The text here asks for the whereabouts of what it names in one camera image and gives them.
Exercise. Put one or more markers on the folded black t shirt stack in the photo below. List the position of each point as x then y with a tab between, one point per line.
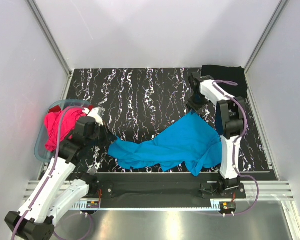
233	74

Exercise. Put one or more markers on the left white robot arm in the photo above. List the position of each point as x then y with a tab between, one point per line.
38	217

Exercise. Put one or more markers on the aluminium rail frame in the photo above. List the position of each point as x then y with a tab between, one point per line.
263	191

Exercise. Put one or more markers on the blue t shirt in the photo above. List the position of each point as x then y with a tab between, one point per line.
190	141

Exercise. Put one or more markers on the dark red t shirt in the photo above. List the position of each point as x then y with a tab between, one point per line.
57	109

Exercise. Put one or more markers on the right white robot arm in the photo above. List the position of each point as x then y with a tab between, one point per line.
230	123

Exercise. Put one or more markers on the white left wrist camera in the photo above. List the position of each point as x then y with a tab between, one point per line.
97	113

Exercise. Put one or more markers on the clear blue plastic basket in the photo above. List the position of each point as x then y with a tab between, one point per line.
40	151

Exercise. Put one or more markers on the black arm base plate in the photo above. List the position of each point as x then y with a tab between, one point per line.
206	185

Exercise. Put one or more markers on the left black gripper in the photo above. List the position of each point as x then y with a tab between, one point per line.
103	135

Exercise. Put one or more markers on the pink t shirt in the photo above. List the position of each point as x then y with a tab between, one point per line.
52	121

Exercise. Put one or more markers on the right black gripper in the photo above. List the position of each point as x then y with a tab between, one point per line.
196	104

